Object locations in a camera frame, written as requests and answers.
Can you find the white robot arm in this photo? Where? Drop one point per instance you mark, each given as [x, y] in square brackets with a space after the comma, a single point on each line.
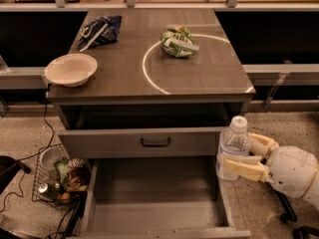
[288, 169]

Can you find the black wire basket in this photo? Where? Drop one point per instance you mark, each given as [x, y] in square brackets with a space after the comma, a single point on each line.
[57, 177]

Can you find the clear plastic water bottle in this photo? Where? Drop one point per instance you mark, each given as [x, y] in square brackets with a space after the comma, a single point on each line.
[234, 144]

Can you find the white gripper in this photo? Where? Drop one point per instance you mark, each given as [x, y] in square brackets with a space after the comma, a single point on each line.
[291, 170]

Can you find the brown snack bag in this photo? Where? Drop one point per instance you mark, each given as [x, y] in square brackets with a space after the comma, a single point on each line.
[78, 176]

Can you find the blue chip bag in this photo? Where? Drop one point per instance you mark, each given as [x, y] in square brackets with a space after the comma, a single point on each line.
[101, 31]

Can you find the grey drawer cabinet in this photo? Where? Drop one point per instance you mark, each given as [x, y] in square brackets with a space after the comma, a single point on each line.
[139, 85]

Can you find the silver metal cup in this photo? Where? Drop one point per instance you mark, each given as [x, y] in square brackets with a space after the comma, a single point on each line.
[49, 157]

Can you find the green soda can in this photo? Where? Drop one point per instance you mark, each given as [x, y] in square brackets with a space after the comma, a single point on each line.
[48, 190]

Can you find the white paper bowl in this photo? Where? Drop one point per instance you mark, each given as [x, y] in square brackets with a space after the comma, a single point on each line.
[71, 70]

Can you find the top grey drawer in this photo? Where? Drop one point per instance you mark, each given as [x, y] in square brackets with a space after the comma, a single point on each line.
[140, 142]

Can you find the green chip bag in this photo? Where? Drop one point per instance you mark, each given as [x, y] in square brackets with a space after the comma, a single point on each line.
[177, 42]

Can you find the black chair base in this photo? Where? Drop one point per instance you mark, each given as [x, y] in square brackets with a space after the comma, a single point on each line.
[303, 232]

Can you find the open middle drawer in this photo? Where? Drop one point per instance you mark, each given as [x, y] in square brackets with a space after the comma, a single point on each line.
[157, 198]

